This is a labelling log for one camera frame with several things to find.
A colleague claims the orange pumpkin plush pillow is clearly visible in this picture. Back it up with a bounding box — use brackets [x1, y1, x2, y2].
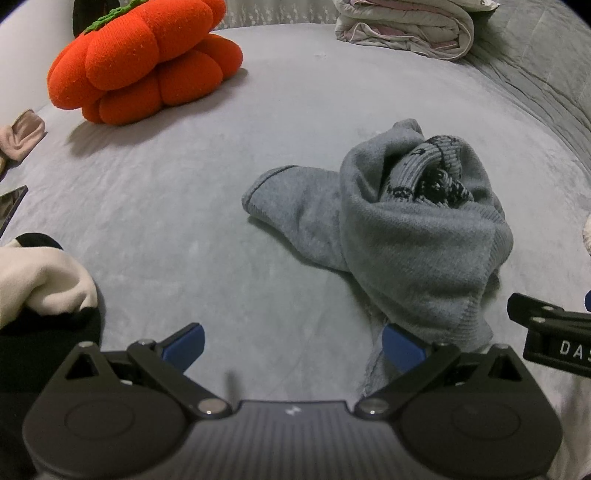
[47, 0, 244, 125]

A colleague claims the grey quilted bedspread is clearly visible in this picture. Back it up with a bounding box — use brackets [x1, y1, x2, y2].
[462, 0, 591, 155]

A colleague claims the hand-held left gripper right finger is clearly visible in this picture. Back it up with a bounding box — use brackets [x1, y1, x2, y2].
[355, 324, 527, 420]

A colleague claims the crumpled beige cloth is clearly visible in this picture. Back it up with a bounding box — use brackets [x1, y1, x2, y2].
[0, 109, 47, 162]

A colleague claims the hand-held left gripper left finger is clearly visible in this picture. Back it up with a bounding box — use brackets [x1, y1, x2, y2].
[65, 322, 232, 420]

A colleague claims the grey printed knit sweater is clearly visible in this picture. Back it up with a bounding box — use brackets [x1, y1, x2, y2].
[241, 119, 514, 398]

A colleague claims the folded white quilt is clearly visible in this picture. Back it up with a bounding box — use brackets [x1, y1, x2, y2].
[333, 0, 476, 62]

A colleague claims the black hanging cloth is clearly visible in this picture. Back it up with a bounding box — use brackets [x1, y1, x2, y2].
[73, 0, 122, 40]

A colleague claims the cream and black garment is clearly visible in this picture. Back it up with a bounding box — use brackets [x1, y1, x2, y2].
[0, 233, 101, 393]

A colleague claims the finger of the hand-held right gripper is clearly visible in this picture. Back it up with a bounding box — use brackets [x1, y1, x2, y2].
[507, 293, 591, 333]

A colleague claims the grey star curtain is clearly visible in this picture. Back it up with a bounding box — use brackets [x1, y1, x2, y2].
[225, 0, 340, 32]

